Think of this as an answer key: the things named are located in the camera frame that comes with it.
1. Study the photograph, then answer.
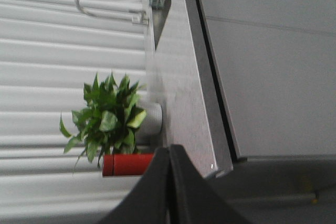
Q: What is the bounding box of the red cylindrical bottle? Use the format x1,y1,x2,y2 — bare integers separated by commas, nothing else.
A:
102,153,154,177

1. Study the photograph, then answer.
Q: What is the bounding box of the grey cabinet door left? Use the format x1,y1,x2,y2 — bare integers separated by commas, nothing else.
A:
204,17,335,158

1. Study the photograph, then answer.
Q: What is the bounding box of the green potted plant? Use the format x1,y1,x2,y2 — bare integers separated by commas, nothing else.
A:
59,73,154,168

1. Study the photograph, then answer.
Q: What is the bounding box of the grey stone countertop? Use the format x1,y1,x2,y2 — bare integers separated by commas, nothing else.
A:
144,0,233,178

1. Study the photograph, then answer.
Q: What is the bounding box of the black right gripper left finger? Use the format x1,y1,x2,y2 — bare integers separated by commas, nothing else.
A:
98,148,170,223

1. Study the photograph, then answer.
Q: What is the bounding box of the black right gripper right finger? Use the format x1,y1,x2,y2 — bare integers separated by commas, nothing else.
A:
169,145,249,223

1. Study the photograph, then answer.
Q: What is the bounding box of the silver kitchen faucet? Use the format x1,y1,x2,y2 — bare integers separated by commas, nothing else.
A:
74,0,149,25

